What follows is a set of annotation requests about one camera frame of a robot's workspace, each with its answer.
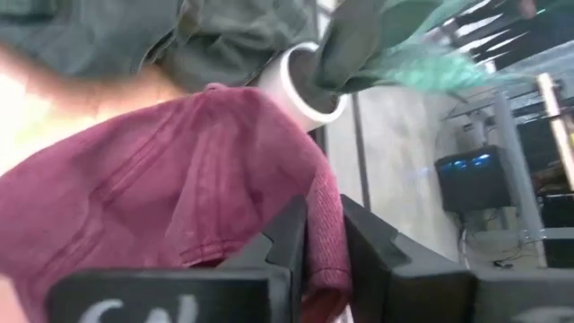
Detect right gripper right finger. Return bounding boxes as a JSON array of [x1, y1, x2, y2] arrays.
[[339, 193, 574, 323]]

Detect black computer box blue lights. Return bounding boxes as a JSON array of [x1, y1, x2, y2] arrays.
[[433, 145, 513, 213]]

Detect grey metal post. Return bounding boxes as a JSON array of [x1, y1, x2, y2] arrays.
[[492, 89, 547, 266]]

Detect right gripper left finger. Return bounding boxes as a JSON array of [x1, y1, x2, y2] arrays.
[[43, 194, 309, 323]]

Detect green plant in white pot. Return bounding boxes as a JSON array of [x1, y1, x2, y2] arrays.
[[257, 0, 508, 134]]

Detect grey-green cap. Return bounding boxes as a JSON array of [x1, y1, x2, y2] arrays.
[[0, 0, 320, 93]]

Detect maroon cap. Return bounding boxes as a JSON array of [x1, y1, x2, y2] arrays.
[[0, 83, 354, 323]]

